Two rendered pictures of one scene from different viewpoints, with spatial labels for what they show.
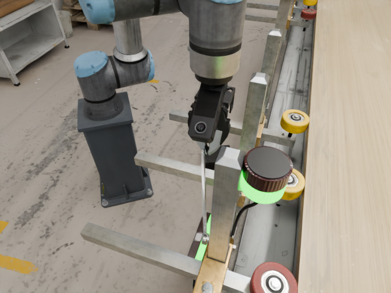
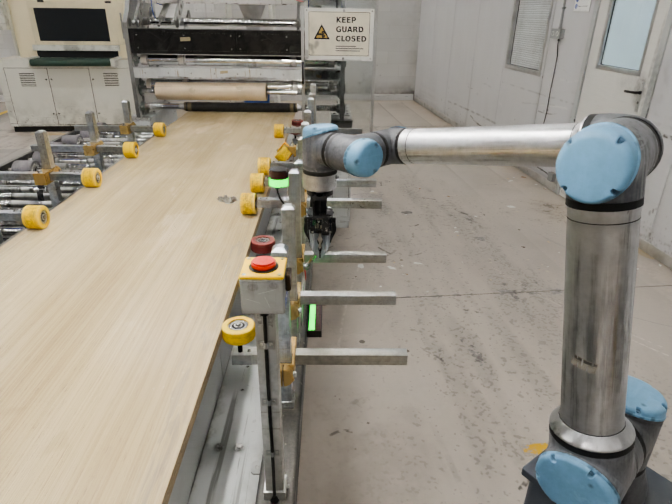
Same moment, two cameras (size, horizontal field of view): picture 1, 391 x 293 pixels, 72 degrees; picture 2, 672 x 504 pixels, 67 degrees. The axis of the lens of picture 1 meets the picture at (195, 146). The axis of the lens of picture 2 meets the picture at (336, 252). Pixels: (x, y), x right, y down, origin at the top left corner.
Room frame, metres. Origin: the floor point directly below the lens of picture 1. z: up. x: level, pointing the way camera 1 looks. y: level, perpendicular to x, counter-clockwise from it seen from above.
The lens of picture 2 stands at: (1.68, -0.43, 1.60)
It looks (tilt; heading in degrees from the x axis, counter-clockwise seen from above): 26 degrees down; 160
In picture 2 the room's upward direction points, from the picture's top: 1 degrees clockwise
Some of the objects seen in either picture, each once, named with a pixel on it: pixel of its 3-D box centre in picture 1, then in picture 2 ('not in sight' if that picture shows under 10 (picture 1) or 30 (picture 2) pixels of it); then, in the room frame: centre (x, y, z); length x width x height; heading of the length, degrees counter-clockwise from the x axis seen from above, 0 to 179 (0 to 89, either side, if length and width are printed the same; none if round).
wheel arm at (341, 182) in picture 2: not in sight; (316, 181); (-0.25, 0.18, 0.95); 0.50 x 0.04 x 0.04; 71
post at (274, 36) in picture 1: (260, 105); (283, 338); (0.72, -0.21, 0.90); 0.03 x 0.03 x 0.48; 71
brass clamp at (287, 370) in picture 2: (255, 129); (285, 360); (0.70, -0.20, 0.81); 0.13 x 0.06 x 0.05; 161
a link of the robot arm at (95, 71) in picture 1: (96, 74); (618, 420); (1.10, 0.45, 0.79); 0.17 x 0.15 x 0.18; 115
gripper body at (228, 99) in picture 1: (213, 94); (319, 210); (0.46, -0.04, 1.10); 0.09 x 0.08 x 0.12; 161
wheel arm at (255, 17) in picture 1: (270, 20); not in sight; (1.65, -0.44, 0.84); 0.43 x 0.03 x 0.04; 71
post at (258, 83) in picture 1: (244, 157); (290, 285); (0.48, -0.13, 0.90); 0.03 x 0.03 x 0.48; 71
